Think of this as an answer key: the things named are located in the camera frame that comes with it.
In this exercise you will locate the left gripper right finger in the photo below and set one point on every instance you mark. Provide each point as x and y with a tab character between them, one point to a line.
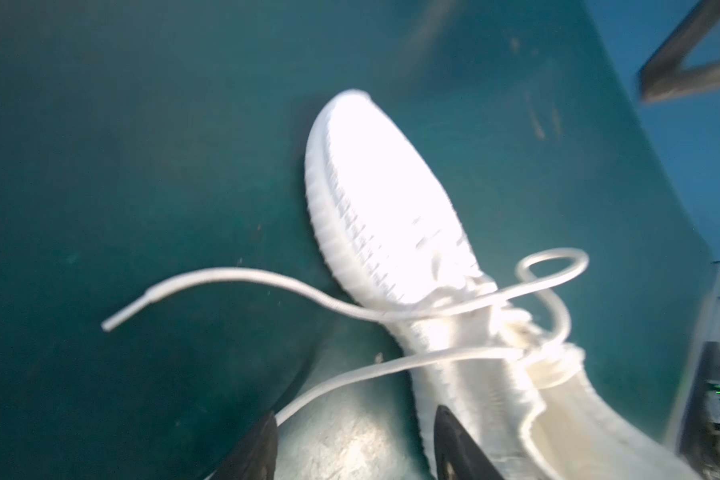
457	455

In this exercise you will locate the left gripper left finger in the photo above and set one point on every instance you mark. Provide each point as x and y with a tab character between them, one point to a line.
254	456

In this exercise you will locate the white shoelace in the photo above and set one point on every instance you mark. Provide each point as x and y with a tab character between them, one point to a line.
538	274

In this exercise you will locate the white knit sneaker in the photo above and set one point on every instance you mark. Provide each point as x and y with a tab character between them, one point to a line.
388	232

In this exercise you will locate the front aluminium rail base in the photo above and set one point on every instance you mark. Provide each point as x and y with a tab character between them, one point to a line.
693	431

